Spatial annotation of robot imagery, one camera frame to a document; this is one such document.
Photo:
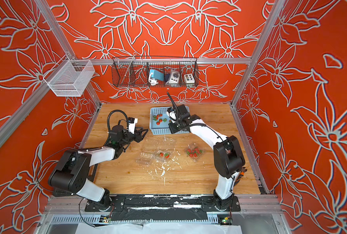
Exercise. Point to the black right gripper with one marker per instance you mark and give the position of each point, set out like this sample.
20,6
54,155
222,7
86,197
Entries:
172,127

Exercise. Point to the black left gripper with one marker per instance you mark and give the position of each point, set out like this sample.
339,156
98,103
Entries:
138,138

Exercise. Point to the clear plastic clamshell container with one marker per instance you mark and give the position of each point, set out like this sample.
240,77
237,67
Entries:
198,152

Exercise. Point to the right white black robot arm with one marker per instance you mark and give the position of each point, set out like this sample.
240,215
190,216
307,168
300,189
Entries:
229,160

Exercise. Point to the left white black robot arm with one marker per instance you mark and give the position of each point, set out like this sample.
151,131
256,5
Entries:
72,170

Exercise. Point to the light blue perforated plastic basket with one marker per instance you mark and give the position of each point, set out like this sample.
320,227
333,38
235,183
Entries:
159,114

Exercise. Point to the white button box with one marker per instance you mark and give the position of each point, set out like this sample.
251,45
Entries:
189,80

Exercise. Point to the blue white device in basket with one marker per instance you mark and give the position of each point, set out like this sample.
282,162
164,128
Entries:
155,77

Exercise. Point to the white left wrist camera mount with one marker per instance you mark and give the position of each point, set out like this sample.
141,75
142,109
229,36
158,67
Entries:
132,124

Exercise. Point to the black wire wall basket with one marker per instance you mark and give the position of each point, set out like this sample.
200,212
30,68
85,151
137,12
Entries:
134,71

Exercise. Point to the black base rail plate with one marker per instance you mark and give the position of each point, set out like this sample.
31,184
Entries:
165,208

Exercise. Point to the orange handled pliers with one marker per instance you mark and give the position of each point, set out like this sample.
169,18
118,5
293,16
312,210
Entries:
242,172

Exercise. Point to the clear acrylic wall box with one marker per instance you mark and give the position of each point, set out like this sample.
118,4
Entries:
69,79

